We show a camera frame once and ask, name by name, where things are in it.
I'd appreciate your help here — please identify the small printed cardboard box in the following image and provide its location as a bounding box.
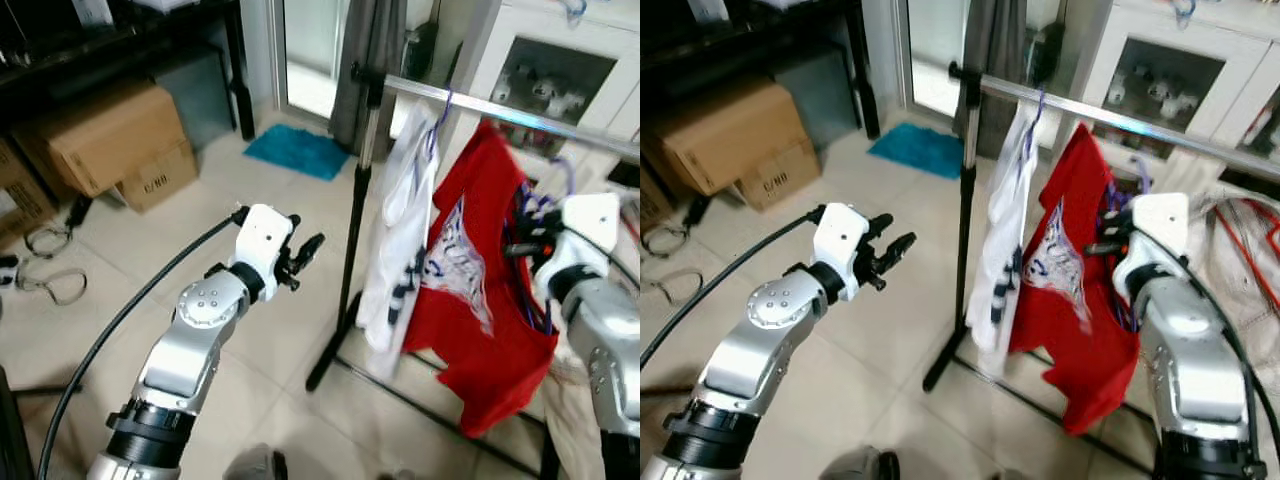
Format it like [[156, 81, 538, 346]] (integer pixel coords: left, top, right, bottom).
[[738, 140, 821, 213], [115, 140, 199, 213]]

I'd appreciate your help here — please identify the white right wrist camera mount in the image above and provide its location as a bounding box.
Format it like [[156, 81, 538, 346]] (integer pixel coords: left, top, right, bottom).
[[1112, 192, 1191, 296], [533, 193, 623, 301]]

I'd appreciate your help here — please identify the blue floor mat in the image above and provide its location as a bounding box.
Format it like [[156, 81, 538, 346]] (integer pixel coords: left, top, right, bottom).
[[867, 122, 963, 181], [243, 123, 353, 182]]

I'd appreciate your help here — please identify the grey floor cable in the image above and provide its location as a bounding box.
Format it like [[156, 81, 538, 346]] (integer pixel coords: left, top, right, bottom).
[[0, 262, 89, 306], [640, 270, 701, 306]]

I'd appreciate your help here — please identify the red wire hanger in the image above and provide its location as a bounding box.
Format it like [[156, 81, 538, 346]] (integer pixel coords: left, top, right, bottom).
[[1205, 195, 1280, 301]]

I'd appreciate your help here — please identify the black hanging object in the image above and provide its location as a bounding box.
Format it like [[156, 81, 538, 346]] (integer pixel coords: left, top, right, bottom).
[[1030, 20, 1066, 86], [405, 20, 441, 86]]

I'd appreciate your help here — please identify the grey panel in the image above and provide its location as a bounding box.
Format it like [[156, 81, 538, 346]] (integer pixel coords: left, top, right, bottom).
[[775, 45, 866, 146], [150, 45, 239, 151]]

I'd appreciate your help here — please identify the glass balcony door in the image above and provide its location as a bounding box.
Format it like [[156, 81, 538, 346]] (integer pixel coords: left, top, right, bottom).
[[270, 0, 351, 121], [895, 0, 971, 119]]

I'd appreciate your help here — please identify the grey robot foot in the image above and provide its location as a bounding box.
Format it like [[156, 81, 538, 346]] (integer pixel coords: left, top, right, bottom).
[[222, 445, 291, 480], [818, 447, 901, 480]]

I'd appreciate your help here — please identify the black floor cable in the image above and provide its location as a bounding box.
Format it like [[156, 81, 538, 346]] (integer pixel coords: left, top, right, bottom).
[[645, 225, 691, 259], [22, 222, 81, 259]]

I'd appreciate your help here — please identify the worn cardboard box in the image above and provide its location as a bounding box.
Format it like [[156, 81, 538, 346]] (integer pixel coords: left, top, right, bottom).
[[640, 160, 673, 233], [0, 135, 61, 246]]

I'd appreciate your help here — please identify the red t-shirt white print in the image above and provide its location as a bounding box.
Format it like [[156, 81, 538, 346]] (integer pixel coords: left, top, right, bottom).
[[400, 118, 561, 439], [1008, 122, 1143, 436]]

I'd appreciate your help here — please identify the white t-shirt black print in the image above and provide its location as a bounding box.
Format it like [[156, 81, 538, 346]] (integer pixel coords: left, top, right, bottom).
[[965, 95, 1046, 379], [355, 98, 448, 381]]

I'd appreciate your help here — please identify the grey curtain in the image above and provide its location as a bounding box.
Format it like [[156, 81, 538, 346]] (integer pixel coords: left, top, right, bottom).
[[328, 0, 409, 159], [962, 0, 1031, 159]]

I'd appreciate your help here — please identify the purple plastic hanger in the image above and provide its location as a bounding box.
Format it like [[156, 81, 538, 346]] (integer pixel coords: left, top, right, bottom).
[[1100, 152, 1153, 336], [425, 88, 456, 166], [1030, 88, 1049, 171], [512, 155, 579, 336]]

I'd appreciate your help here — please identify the large cardboard box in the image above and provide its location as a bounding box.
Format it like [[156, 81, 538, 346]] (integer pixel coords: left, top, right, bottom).
[[12, 80, 186, 198], [645, 75, 816, 196]]

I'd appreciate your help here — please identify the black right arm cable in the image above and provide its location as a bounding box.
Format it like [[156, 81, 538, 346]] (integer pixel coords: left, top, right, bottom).
[[1160, 245, 1266, 480], [595, 245, 641, 296]]

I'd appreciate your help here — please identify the black desk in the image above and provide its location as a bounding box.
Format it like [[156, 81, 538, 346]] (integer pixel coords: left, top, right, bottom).
[[640, 0, 881, 141], [0, 0, 256, 141]]

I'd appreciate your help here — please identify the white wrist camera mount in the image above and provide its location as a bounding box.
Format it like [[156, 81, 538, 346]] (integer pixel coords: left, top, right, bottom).
[[230, 204, 297, 293], [1112, 192, 1191, 296], [533, 193, 623, 301], [812, 203, 871, 301]]

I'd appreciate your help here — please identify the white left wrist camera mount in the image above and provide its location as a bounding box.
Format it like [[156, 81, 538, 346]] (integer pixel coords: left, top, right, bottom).
[[812, 203, 871, 301], [230, 204, 297, 293]]

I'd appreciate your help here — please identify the metal clothes rack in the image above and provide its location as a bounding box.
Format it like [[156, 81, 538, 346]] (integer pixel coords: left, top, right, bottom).
[[922, 60, 1280, 476], [305, 62, 641, 480]]

